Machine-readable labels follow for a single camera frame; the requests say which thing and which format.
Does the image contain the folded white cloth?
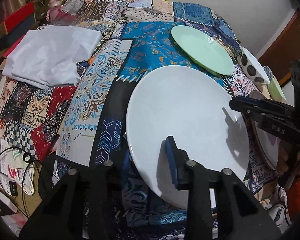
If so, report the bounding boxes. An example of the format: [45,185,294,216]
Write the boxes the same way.
[2,24,103,89]

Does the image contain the green bowl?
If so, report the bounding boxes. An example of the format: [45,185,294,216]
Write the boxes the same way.
[267,79,287,103]

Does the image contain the person's right hand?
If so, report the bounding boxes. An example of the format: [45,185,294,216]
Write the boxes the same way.
[276,142,300,182]

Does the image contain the olive green storage box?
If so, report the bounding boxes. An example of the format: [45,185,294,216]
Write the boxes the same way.
[27,0,75,22]

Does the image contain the red box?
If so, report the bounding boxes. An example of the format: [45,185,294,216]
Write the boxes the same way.
[3,2,36,34]

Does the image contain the patchwork tablecloth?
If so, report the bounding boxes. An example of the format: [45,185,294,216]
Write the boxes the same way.
[0,0,292,240]

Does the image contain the black cable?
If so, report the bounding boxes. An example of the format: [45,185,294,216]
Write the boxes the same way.
[0,147,44,219]

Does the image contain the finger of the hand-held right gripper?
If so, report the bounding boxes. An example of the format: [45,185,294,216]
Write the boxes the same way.
[229,96,296,121]

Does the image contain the white bowl with dark dots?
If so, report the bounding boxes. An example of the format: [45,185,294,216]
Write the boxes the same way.
[237,47,271,85]

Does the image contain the large white plate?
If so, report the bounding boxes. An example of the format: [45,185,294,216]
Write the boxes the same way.
[126,65,250,210]

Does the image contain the pink rabbit toy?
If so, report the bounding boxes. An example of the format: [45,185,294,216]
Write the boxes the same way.
[45,0,65,22]

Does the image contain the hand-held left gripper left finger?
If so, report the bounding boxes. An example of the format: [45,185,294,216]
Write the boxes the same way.
[19,145,133,240]

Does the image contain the dark flat box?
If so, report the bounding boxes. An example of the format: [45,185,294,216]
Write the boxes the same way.
[0,33,28,56]

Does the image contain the green plate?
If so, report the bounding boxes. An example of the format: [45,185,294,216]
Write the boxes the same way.
[170,25,235,76]

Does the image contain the striped brown curtain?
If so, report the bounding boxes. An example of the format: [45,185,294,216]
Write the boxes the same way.
[0,0,22,65]

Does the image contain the printed papers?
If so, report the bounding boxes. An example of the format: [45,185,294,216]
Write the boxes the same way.
[0,127,42,205]

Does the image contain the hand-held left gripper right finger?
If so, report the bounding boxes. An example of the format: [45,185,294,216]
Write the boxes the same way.
[165,135,278,240]

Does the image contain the wooden door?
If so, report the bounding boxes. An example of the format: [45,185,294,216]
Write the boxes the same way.
[257,8,300,87]

